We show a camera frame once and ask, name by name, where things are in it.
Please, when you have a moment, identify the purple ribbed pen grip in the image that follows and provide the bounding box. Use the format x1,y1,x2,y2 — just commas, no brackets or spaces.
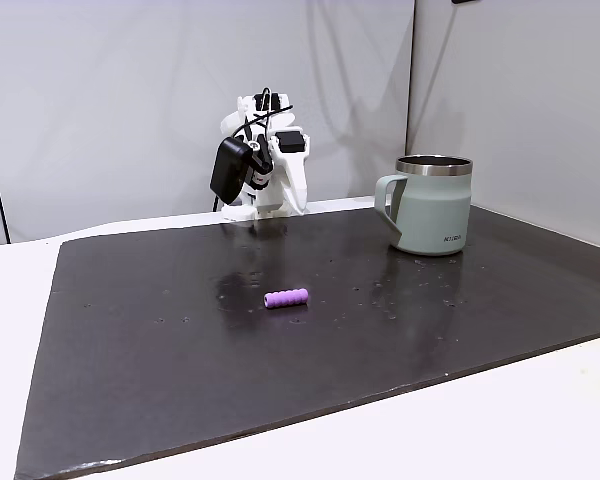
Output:
262,287,311,312

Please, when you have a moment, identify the black table mat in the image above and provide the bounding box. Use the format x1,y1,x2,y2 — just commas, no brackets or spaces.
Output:
13,203,600,480

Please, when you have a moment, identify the black camera box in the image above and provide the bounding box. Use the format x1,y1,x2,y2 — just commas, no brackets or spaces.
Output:
209,137,252,206

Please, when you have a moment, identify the sage green steel mug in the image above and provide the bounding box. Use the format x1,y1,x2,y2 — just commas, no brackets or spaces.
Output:
374,154,474,258

